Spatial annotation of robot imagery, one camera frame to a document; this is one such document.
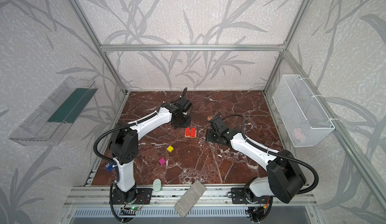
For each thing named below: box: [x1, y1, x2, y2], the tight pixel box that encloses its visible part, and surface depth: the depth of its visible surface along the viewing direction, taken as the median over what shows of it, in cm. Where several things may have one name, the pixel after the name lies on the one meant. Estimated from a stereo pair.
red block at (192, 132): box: [190, 127, 196, 138], surface depth 97 cm
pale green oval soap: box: [152, 178, 162, 192], surface depth 77 cm
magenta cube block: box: [158, 157, 167, 166], surface depth 86 cm
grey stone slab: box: [173, 179, 207, 218], surface depth 72 cm
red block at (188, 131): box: [185, 127, 191, 136], surface depth 98 cm
